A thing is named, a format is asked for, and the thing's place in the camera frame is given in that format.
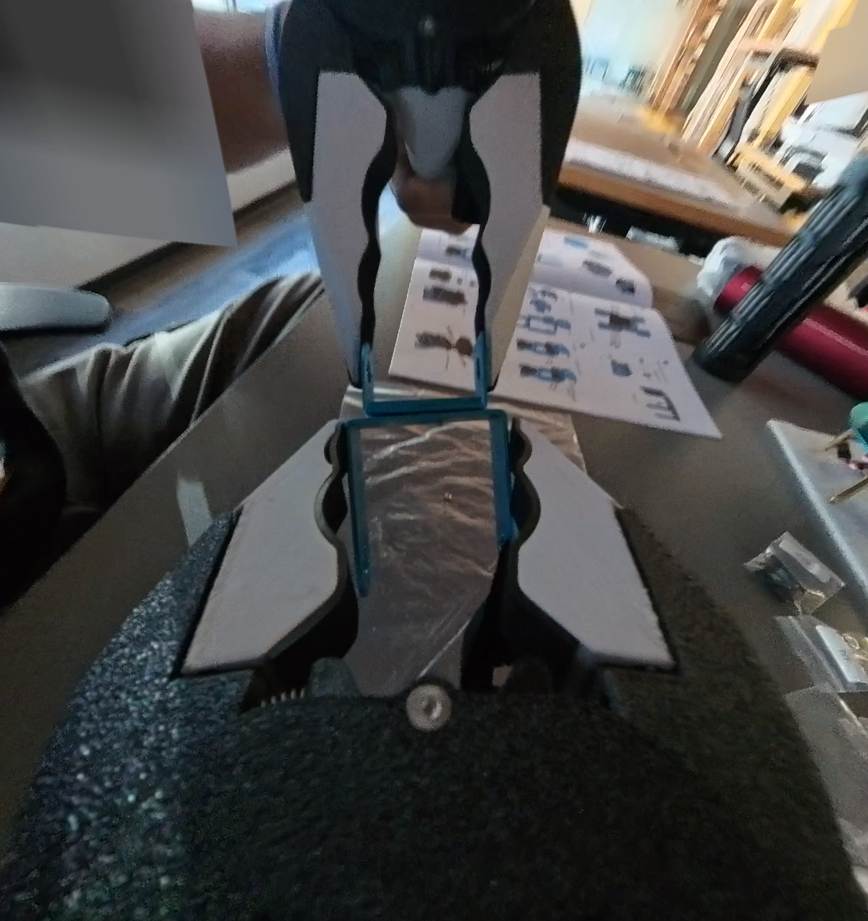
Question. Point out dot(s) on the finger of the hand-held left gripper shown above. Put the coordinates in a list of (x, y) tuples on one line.
[(344, 216), (516, 216)]

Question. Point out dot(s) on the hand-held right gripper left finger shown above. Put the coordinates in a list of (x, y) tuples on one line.
[(268, 583)]

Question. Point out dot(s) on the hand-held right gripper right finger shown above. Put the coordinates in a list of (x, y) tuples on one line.
[(592, 583)]

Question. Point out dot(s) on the blue metal U bracket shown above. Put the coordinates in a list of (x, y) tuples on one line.
[(354, 518), (426, 412)]

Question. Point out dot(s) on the red electric screwdriver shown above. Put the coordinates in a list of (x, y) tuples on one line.
[(837, 349)]

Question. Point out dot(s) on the person's left hand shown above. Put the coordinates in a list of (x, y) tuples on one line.
[(423, 205)]

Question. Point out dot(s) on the wooden side table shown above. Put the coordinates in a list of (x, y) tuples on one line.
[(657, 191)]

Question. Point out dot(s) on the white instruction manual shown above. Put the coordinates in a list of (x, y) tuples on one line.
[(585, 345)]

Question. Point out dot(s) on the clear plastic sheet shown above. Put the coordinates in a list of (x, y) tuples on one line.
[(426, 518)]

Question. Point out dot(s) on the white crumpled wrap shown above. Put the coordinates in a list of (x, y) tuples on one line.
[(725, 266)]

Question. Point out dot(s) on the person's khaki trouser leg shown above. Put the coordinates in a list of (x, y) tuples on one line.
[(153, 374)]

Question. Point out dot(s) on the grey foam mat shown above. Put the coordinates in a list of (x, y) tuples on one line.
[(822, 489)]

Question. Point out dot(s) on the background shelving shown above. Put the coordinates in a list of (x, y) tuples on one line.
[(729, 72)]

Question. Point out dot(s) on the pile of small screw bags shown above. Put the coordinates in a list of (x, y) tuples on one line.
[(837, 662)]

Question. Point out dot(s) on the brass standoff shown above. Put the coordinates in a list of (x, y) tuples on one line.
[(862, 483)]

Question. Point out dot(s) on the dark ribbed bottle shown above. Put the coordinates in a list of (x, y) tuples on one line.
[(801, 273)]

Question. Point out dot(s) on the grey chair armrest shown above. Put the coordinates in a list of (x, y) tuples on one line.
[(38, 306)]

